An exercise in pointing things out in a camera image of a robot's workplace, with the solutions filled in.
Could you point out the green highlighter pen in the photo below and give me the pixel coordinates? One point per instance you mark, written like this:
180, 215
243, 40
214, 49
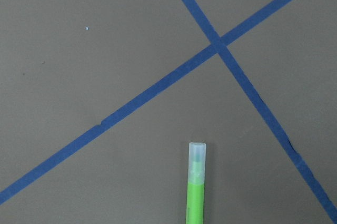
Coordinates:
195, 183

